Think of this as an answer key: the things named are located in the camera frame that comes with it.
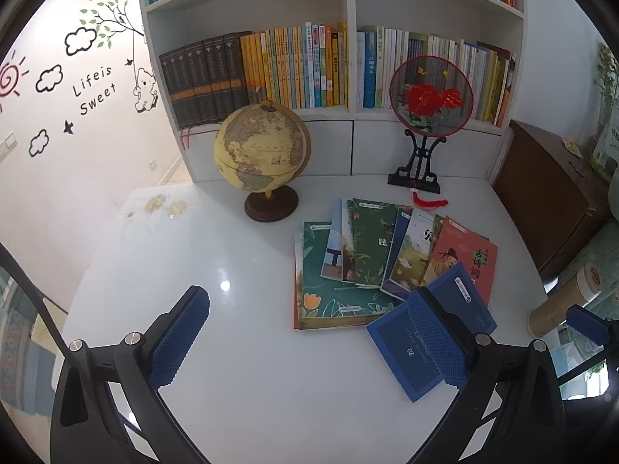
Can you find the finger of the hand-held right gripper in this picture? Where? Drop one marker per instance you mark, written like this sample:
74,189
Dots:
587,324

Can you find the black lettering wall sticker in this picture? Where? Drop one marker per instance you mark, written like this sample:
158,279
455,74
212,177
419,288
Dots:
94,89

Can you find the yellow desk globe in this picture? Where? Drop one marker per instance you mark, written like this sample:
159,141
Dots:
261,150

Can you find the navy blue book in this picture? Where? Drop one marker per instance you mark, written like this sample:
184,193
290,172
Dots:
476,309
396,343

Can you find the red tassel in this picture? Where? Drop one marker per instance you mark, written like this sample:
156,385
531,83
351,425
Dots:
428,200

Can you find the red sun wall sticker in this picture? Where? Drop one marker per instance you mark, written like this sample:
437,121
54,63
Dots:
9,80

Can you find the green leafy plant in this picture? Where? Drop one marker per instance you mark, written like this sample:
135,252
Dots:
607,82

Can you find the brown wooden cabinet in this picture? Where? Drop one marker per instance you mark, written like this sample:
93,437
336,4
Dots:
546,193

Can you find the blue cover book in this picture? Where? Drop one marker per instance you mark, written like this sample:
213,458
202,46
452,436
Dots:
397,237

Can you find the dark hardcover book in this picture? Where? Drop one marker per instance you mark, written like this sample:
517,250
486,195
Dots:
212,82
176,92
194,87
227,77
242,72

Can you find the row of yellow spine books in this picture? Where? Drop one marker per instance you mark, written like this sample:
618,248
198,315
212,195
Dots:
295,67

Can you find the green print poster board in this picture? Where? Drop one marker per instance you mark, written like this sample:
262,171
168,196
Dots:
607,154

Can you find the blue patterned cloth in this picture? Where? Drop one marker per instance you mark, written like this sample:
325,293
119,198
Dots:
17,353

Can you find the cloud wall sticker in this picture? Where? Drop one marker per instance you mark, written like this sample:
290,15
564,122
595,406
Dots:
48,79
38,142
80,41

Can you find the kraft paper roll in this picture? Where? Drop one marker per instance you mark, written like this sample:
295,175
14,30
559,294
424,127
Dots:
563,299

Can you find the white bookshelf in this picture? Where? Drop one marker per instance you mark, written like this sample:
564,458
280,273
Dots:
271,150

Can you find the red flower fan ornament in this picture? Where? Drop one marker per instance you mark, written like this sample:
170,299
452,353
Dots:
430,96

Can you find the white wall socket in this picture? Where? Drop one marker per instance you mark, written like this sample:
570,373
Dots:
153,163

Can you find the small yellow paper ornament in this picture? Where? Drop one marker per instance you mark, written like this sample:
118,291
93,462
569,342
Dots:
573,147

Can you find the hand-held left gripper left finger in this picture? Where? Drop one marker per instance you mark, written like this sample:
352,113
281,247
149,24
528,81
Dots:
179,338

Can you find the black bird wall sticker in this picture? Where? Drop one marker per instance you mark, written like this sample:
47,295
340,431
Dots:
69,127

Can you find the orange red poet book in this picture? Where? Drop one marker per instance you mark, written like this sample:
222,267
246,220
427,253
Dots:
459,256

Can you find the meadow cover book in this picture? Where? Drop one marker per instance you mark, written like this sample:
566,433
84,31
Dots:
413,261

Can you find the white wall switch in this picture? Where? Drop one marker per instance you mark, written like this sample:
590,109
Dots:
7,144

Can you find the light blue pagoda book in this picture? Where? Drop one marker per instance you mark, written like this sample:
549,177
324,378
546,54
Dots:
332,246

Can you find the tree wall sticker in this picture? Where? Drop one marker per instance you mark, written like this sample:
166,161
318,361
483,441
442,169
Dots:
113,14

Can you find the large teal tulip book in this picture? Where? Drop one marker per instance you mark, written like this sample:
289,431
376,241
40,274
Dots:
333,295

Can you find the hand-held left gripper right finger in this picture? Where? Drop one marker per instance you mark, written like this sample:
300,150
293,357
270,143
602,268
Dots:
435,338

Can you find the bear swing wall sticker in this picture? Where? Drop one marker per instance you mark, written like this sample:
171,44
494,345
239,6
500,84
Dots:
144,89

